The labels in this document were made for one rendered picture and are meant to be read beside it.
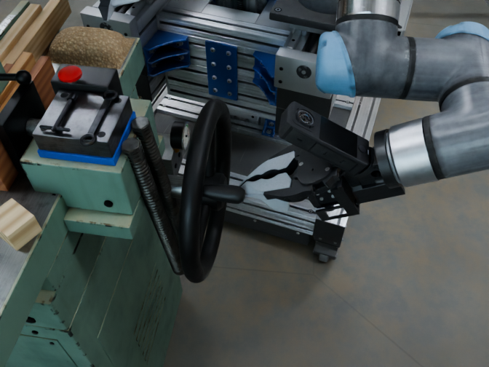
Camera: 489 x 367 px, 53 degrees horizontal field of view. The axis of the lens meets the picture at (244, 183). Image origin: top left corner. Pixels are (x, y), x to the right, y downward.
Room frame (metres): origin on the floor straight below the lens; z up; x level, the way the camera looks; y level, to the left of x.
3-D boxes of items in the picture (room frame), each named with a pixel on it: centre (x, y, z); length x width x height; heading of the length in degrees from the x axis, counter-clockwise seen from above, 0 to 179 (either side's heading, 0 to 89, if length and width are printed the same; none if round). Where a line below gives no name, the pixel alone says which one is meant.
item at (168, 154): (0.77, 0.21, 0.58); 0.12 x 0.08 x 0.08; 81
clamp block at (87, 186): (0.47, 0.21, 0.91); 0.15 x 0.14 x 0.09; 171
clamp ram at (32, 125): (0.48, 0.27, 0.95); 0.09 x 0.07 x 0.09; 171
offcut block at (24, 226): (0.35, 0.29, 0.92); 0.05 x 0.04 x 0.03; 53
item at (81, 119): (0.48, 0.20, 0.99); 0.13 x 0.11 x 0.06; 171
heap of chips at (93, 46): (0.73, 0.27, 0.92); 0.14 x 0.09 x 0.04; 81
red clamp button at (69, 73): (0.51, 0.22, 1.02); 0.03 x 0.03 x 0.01
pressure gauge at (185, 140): (0.76, 0.14, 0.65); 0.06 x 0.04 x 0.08; 171
